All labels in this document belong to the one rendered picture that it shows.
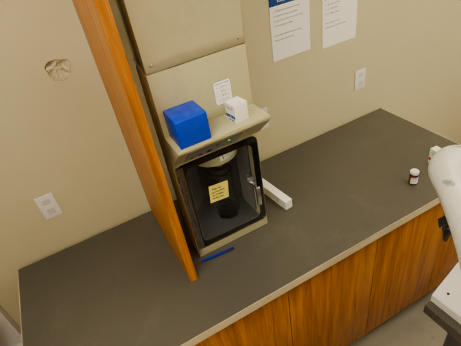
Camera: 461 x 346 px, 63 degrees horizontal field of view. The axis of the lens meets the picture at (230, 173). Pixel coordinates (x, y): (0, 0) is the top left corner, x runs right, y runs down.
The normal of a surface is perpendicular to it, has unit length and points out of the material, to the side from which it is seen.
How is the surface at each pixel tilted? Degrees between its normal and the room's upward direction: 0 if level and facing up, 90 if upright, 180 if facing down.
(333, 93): 90
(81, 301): 1
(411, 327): 0
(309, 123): 90
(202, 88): 90
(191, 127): 90
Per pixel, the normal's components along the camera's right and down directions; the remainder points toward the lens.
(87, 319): -0.14, -0.79
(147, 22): 0.47, 0.48
